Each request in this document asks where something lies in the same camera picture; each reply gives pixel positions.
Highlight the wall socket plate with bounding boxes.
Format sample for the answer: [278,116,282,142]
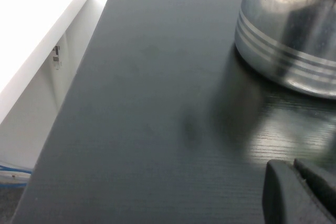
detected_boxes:
[52,46,62,71]

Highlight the stainless steel pot black handles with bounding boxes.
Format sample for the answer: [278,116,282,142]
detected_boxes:
[234,0,336,100]

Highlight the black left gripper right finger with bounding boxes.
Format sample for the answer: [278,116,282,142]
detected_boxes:
[293,157,336,210]

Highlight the blue cable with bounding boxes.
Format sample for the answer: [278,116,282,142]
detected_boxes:
[0,164,33,180]

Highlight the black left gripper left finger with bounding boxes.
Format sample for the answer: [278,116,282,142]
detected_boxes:
[262,160,336,224]

